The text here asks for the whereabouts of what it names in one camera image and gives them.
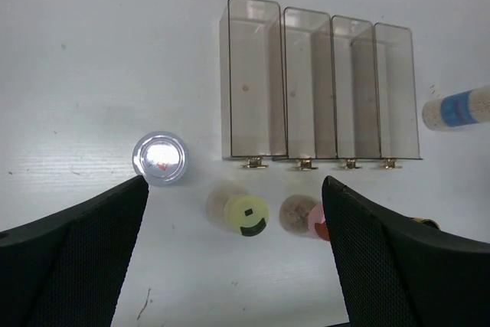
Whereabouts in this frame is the black gold pepper bottle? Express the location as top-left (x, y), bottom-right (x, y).
top-left (411, 217), bottom-right (440, 230)

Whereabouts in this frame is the yellow-lid spice bottle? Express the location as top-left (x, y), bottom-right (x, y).
top-left (205, 183), bottom-right (270, 237)

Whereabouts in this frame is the clear-lid red spice jar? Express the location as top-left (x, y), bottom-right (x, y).
top-left (132, 131), bottom-right (189, 187)

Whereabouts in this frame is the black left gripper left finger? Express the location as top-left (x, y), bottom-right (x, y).
top-left (1, 176), bottom-right (149, 326)

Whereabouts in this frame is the pink-lid spice bottle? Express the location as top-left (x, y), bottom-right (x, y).
top-left (279, 195), bottom-right (330, 242)

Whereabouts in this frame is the blue-label white spice bottle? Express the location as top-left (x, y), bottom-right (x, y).
top-left (422, 86), bottom-right (489, 131)

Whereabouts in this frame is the clear organizer bin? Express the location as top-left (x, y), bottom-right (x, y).
top-left (332, 15), bottom-right (381, 170)
top-left (374, 22), bottom-right (421, 169)
top-left (282, 6), bottom-right (338, 172)
top-left (219, 0), bottom-right (287, 169)

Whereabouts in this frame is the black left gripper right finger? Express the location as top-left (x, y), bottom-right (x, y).
top-left (322, 176), bottom-right (489, 326)

